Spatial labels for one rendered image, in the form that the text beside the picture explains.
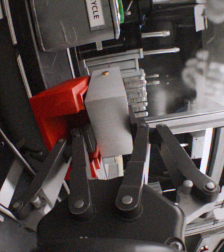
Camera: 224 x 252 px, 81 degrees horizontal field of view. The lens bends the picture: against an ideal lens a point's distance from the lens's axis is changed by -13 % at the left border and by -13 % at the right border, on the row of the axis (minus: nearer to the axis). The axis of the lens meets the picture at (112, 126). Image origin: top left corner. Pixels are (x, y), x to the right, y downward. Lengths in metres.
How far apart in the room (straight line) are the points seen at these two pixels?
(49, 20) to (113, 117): 0.16
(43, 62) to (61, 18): 0.07
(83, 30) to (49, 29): 0.05
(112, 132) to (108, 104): 0.04
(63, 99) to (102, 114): 0.05
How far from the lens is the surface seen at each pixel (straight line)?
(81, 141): 0.16
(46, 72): 0.25
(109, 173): 0.65
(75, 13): 0.23
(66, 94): 0.17
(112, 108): 0.18
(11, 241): 0.51
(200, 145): 0.71
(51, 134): 0.20
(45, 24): 0.24
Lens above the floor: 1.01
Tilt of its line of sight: 5 degrees down
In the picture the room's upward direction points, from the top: 82 degrees clockwise
